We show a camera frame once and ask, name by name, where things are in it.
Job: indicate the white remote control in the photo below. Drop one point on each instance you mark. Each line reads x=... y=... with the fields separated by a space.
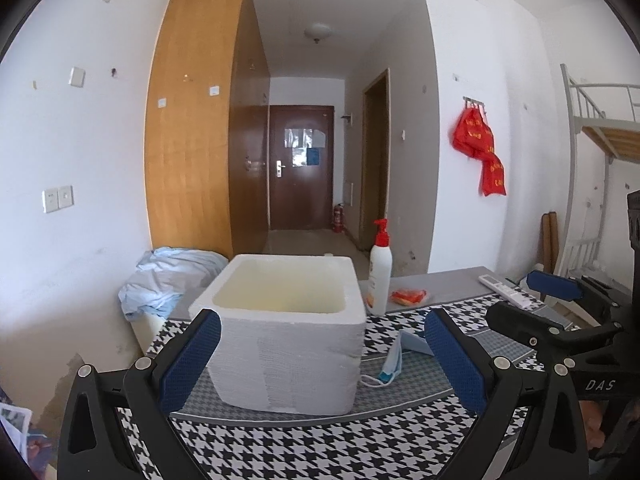
x=511 y=295

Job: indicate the red fire extinguisher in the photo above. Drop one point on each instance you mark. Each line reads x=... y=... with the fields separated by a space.
x=338 y=218

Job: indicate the blue face mask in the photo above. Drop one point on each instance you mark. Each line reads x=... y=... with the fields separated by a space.
x=392 y=367

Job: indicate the light blue bedding bundle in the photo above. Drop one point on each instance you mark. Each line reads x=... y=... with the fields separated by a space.
x=165 y=276

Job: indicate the red hanging bags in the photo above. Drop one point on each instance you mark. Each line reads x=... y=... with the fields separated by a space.
x=473 y=137

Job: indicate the dark brown entrance door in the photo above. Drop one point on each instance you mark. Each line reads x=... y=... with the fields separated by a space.
x=301 y=142

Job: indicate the wooden wardrobe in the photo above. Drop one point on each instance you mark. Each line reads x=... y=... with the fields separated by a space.
x=206 y=124

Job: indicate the ceiling lamp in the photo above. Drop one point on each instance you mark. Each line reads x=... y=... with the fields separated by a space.
x=318 y=32

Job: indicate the right hand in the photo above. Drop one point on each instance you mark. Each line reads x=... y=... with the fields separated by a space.
x=593 y=417

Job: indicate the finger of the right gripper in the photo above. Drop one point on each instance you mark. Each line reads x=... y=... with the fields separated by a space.
x=554 y=285
x=545 y=337

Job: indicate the side door frame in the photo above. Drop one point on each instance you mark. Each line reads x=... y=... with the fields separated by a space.
x=375 y=157

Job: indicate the white styrofoam box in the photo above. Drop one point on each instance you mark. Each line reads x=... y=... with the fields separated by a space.
x=292 y=330

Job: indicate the white red pump bottle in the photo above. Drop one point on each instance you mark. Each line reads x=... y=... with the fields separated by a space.
x=381 y=263

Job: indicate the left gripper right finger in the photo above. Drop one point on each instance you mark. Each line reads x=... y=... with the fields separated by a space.
x=552 y=441

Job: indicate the metal bunk bed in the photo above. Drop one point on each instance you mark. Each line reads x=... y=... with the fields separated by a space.
x=603 y=133

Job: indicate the red snack packet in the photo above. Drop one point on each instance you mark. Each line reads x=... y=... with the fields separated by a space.
x=409 y=297

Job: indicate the houndstooth table mat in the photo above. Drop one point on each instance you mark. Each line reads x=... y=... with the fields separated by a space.
x=334 y=428

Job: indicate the white wall switch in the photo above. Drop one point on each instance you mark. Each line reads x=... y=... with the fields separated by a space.
x=77 y=77

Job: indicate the wooden boards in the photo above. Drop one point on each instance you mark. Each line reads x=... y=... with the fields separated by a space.
x=549 y=241

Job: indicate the double wall socket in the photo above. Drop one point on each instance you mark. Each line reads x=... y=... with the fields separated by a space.
x=54 y=199

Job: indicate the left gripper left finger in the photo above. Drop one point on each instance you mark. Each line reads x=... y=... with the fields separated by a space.
x=93 y=444

